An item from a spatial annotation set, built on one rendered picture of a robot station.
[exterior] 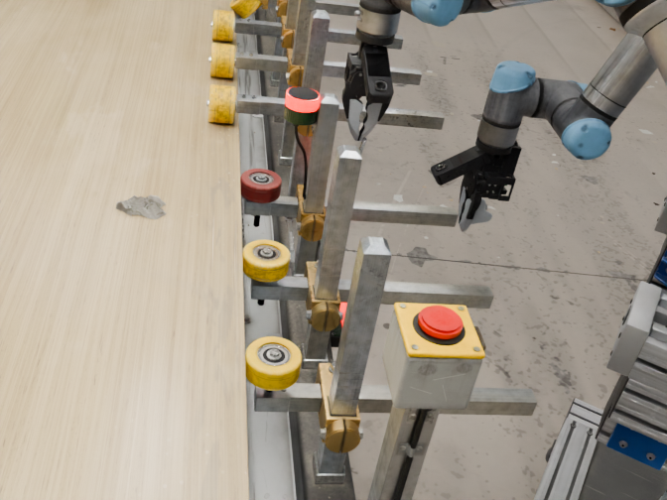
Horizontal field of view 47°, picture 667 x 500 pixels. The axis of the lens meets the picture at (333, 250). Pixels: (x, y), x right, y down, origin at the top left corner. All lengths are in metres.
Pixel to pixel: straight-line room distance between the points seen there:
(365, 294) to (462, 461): 1.35
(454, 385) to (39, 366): 0.60
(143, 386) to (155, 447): 0.11
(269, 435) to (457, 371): 0.73
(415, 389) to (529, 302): 2.27
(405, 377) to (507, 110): 0.88
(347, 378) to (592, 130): 0.62
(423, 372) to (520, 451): 1.70
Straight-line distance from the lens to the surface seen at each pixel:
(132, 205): 1.40
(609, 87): 1.40
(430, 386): 0.70
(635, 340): 1.22
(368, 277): 0.96
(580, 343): 2.85
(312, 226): 1.47
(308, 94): 1.39
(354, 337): 1.02
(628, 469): 2.16
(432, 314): 0.69
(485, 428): 2.40
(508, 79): 1.47
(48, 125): 1.68
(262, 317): 1.61
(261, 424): 1.40
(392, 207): 1.57
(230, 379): 1.07
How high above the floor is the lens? 1.65
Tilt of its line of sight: 34 degrees down
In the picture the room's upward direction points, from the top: 10 degrees clockwise
